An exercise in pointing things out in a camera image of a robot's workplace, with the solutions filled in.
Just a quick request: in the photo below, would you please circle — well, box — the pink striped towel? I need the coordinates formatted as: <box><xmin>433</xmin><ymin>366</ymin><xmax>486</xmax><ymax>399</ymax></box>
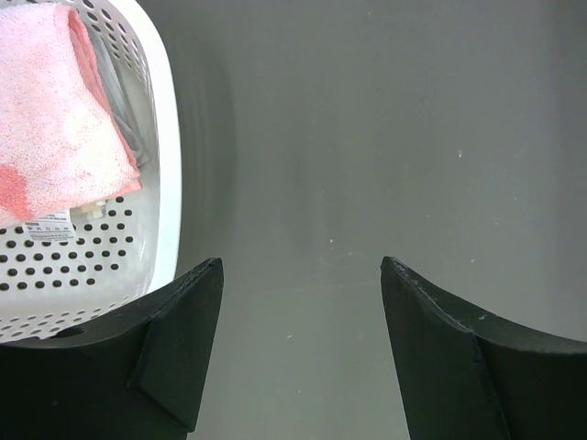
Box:
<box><xmin>1</xmin><ymin>2</ymin><xmax>141</xmax><ymax>227</ymax></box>

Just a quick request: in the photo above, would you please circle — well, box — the grey white towel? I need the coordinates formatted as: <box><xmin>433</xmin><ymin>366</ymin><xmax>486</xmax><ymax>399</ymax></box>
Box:
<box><xmin>86</xmin><ymin>27</ymin><xmax>150</xmax><ymax>168</ymax></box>

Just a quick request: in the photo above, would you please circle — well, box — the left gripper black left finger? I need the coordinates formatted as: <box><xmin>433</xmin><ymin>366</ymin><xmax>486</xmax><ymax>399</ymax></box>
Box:
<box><xmin>1</xmin><ymin>258</ymin><xmax>224</xmax><ymax>439</ymax></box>

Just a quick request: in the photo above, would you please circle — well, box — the white perforated plastic basket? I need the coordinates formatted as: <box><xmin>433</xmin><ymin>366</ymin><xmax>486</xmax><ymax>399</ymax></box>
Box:
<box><xmin>1</xmin><ymin>1</ymin><xmax>182</xmax><ymax>343</ymax></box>

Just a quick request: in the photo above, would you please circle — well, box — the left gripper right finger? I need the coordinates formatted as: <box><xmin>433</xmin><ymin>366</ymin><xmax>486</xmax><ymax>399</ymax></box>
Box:
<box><xmin>381</xmin><ymin>257</ymin><xmax>586</xmax><ymax>439</ymax></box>

